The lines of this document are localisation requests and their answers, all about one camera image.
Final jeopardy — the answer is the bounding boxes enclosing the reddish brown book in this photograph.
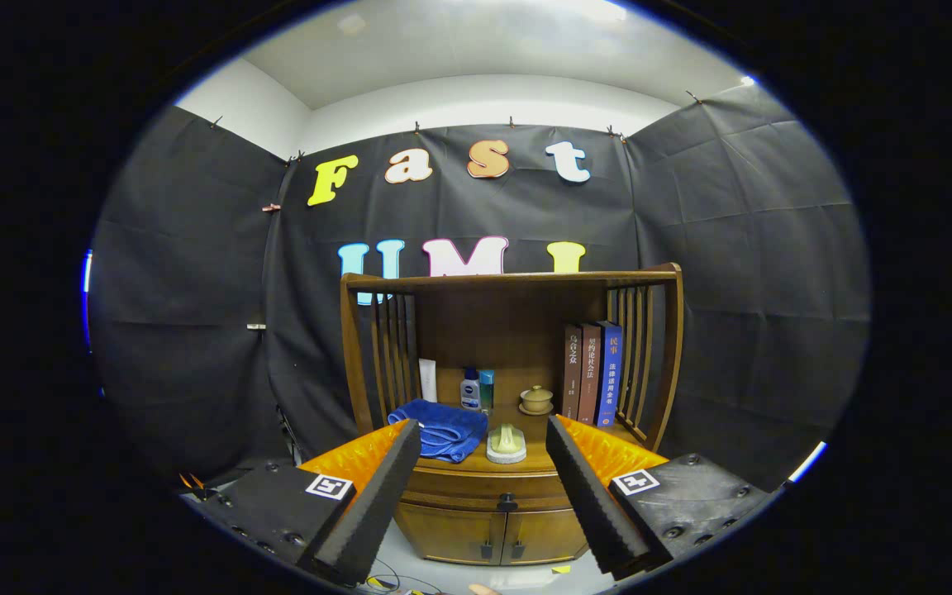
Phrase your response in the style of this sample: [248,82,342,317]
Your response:
[579,323,602,426]

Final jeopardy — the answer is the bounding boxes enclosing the wooden countertop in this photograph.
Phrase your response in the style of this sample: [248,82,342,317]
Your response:
[377,405,650,474]

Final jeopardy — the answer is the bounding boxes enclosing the black backdrop cloth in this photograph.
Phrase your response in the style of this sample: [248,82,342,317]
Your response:
[88,83,871,497]

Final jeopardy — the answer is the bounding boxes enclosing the tan lidded teacup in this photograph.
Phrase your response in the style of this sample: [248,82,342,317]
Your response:
[519,385,555,417]

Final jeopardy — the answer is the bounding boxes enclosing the wooden cabinet door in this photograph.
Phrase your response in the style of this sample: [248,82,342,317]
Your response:
[502,508,591,566]
[395,502,508,566]

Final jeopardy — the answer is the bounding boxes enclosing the wooden drawer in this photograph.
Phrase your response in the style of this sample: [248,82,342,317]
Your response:
[402,469,574,513]

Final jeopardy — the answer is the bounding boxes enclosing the floor cables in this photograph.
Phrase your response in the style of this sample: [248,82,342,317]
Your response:
[364,562,437,595]

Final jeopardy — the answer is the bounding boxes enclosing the green handled scrub brush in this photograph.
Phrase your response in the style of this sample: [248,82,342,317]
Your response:
[486,423,528,464]

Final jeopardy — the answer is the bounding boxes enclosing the wooden cabinet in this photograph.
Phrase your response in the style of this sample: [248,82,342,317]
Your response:
[340,263,684,567]

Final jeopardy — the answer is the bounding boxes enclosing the blue book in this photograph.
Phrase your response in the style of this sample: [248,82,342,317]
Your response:
[596,321,623,429]

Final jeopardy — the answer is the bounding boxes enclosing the dark brown book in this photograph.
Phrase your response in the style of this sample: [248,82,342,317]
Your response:
[563,325,583,421]

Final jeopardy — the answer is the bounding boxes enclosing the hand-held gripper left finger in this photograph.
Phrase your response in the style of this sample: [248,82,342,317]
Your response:
[181,419,422,586]

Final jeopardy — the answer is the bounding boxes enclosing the blue folded towel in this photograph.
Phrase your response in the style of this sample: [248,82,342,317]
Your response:
[388,399,489,464]

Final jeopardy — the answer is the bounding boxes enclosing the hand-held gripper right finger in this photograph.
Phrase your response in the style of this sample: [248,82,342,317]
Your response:
[545,415,778,581]

